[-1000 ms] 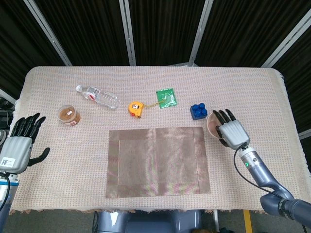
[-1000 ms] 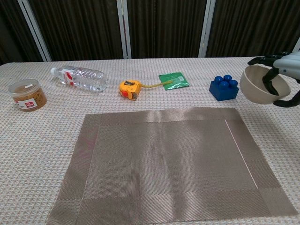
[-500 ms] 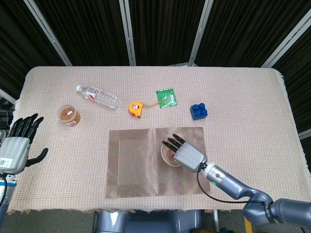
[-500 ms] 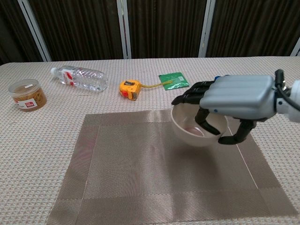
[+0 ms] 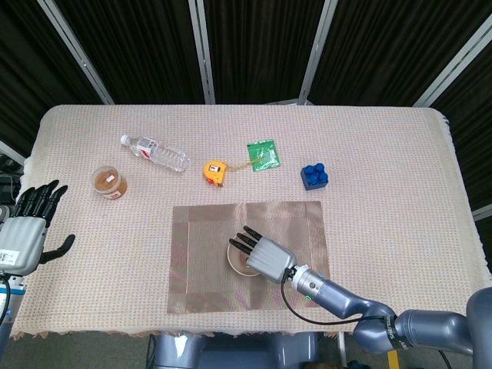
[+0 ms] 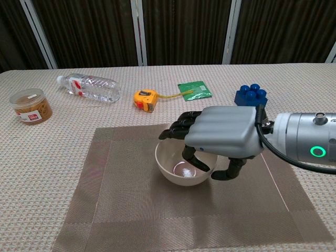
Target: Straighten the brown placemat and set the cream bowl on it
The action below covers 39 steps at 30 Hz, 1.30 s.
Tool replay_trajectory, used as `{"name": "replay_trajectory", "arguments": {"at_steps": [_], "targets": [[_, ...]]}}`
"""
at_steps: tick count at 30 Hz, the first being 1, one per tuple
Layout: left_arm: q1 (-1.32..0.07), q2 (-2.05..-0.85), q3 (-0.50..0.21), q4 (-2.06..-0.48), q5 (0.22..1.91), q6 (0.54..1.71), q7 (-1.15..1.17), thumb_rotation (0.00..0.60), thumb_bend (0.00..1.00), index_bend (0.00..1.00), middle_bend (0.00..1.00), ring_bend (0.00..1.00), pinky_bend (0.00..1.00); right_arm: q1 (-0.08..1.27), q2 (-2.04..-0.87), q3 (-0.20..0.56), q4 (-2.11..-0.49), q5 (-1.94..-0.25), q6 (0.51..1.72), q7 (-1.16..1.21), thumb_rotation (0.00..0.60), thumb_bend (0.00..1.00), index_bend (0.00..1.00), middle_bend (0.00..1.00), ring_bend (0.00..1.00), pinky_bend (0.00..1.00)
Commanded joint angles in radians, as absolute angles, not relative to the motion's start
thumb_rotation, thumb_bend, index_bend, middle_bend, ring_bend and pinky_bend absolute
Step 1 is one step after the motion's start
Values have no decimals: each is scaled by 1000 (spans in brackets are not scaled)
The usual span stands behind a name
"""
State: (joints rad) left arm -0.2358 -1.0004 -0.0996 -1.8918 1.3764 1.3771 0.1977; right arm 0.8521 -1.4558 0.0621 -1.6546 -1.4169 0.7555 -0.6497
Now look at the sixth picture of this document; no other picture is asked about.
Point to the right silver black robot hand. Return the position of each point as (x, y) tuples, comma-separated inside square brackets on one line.
[(223, 131)]

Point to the light brown bowl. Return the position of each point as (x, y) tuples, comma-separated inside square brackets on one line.
[(168, 172)]

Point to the brown woven placemat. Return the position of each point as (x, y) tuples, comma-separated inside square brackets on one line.
[(131, 210)]

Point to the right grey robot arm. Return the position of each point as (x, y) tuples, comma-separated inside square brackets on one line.
[(302, 136)]

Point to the blue building block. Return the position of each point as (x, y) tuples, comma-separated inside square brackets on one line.
[(249, 94)]

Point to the green foil sachet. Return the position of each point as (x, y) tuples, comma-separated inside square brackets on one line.
[(200, 92)]

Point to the orange tape measure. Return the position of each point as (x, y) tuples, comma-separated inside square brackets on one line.
[(144, 99)]

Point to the black pleated curtain panel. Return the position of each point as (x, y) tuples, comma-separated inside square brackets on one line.
[(13, 34), (183, 31), (283, 29), (92, 31)]

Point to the clear plastic water bottle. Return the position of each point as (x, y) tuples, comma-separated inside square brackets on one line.
[(92, 88)]

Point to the beige woven tablecloth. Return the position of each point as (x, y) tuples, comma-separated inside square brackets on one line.
[(39, 170)]

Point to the clear jar of rubber bands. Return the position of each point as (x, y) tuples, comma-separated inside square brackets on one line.
[(31, 110)]

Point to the silver aluminium frame post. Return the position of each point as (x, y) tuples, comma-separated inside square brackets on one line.
[(231, 34), (139, 34), (331, 55), (39, 34)]

